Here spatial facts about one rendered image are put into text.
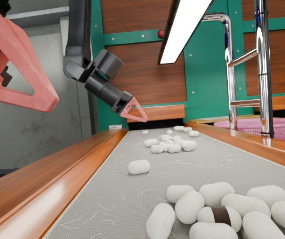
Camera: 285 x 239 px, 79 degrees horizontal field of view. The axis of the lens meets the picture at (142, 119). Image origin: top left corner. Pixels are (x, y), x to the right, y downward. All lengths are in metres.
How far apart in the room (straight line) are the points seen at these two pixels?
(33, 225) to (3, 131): 3.50
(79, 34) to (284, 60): 1.04
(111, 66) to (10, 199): 0.38
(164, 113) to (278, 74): 0.66
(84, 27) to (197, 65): 0.63
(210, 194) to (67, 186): 0.18
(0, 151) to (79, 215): 3.59
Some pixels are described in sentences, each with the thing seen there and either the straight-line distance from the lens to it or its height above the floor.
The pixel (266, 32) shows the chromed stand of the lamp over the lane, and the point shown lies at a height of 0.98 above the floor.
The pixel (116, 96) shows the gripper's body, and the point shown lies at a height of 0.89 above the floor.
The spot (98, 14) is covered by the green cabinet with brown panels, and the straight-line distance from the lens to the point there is 1.11.
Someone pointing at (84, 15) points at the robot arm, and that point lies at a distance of 0.60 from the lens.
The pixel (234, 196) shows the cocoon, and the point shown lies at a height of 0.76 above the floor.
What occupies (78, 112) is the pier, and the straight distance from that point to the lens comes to 2.74.
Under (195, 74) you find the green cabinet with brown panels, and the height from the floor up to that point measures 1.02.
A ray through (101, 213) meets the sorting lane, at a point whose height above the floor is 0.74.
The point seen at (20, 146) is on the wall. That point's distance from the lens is 3.52.
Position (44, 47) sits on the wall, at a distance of 3.34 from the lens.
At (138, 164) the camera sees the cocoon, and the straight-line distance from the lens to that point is 0.29.
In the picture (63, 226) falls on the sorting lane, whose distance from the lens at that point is 0.21.
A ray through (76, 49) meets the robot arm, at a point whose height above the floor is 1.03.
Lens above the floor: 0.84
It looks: 3 degrees down
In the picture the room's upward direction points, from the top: 5 degrees counter-clockwise
